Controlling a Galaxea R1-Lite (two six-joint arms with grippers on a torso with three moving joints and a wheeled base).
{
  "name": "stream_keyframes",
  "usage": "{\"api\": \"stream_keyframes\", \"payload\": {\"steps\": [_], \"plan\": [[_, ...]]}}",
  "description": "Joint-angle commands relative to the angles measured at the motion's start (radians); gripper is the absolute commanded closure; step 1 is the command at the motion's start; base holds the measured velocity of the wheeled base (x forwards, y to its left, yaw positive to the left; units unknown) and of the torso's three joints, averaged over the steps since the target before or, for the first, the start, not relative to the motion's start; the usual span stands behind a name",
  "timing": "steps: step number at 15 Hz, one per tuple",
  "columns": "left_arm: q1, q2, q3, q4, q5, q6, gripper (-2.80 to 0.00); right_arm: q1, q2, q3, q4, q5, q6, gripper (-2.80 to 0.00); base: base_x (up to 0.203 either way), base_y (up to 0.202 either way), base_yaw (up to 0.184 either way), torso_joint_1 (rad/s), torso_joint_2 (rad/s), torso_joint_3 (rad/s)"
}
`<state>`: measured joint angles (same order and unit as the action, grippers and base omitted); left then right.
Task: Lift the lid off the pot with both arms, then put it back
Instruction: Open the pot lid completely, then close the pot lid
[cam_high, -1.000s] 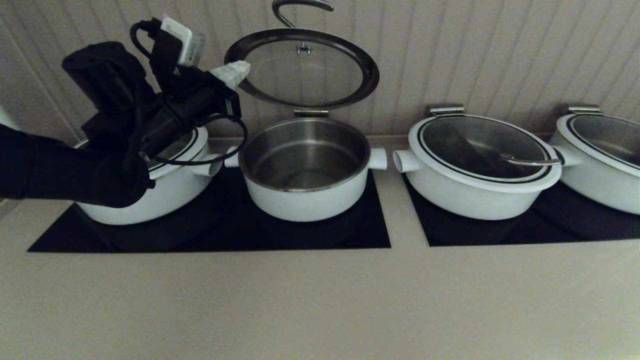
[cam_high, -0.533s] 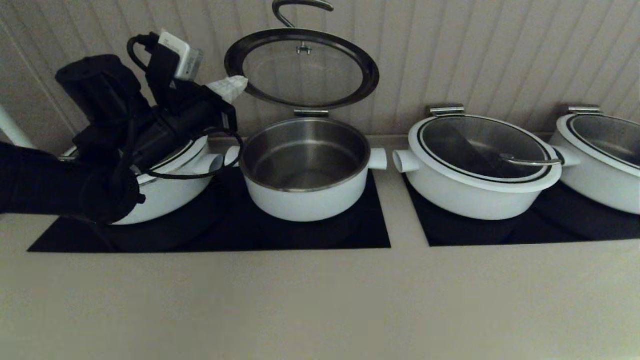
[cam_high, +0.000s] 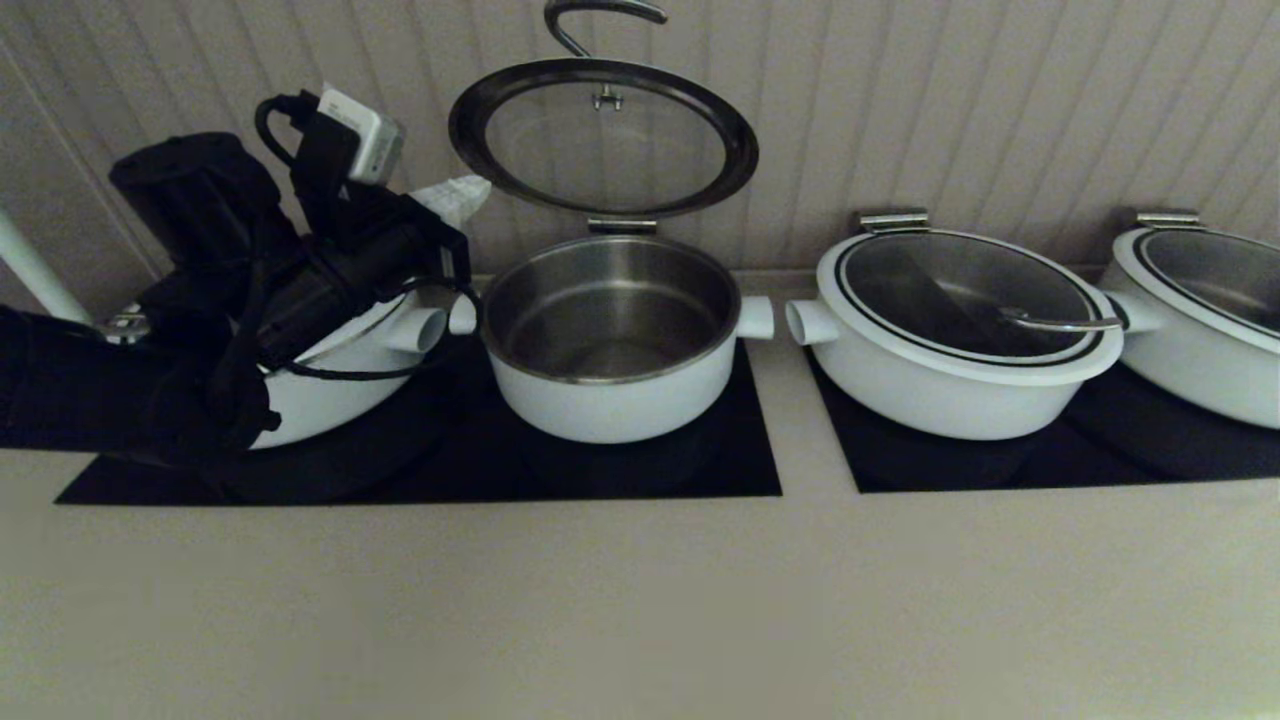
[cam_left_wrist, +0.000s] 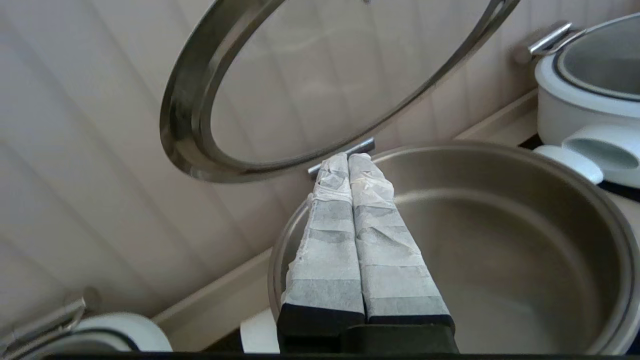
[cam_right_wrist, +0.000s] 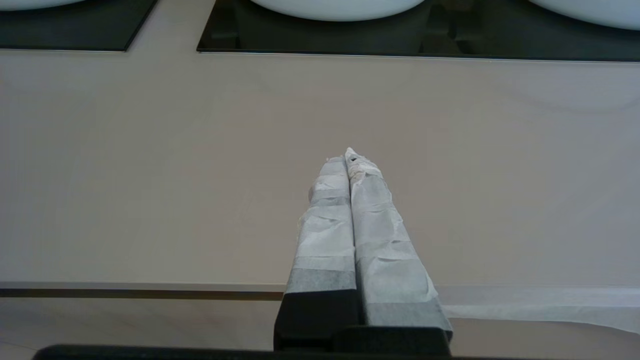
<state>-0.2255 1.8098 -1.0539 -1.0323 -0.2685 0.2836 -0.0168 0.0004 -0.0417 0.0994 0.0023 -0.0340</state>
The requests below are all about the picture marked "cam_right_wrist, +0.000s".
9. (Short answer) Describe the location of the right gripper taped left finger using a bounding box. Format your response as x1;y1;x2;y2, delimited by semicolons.
274;156;362;351

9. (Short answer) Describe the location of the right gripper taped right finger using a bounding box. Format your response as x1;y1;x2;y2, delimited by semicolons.
345;147;453;346

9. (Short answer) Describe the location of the white oval pot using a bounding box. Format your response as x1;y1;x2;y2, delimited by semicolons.
529;0;640;31
250;0;426;22

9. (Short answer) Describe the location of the white round pot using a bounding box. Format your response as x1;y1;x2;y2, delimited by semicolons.
0;0;86;12

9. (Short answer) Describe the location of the black glass cooktop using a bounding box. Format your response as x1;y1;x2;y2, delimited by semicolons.
196;0;640;63
0;0;159;53

